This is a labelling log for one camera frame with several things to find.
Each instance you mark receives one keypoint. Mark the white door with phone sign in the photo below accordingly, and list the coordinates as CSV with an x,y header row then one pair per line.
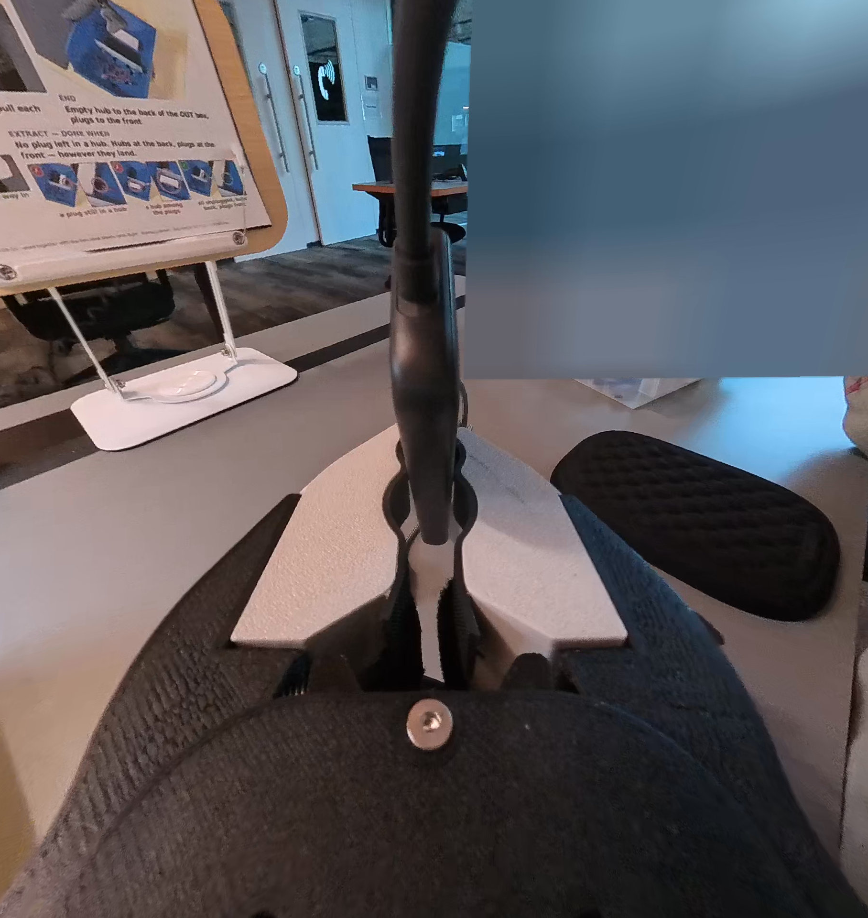
x,y
348,179

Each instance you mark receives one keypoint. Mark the plain white door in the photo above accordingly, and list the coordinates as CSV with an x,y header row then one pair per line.
x,y
290,193

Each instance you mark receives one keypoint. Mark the black office chair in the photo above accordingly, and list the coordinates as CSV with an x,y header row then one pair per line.
x,y
380,158

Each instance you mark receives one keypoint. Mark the black mesh wrist rest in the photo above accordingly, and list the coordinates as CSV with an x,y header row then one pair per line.
x,y
692,516

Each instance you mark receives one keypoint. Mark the black computer monitor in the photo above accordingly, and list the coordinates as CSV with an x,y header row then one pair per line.
x,y
448,161

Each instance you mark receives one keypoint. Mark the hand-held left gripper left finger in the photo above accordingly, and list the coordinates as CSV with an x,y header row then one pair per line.
x,y
319,559

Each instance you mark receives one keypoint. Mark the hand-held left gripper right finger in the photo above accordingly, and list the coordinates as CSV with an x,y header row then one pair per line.
x,y
541,566

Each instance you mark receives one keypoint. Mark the wooden office desk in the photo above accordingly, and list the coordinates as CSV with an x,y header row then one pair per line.
x,y
405,188

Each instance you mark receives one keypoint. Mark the white folding stand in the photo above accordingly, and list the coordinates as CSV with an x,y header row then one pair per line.
x,y
190,409

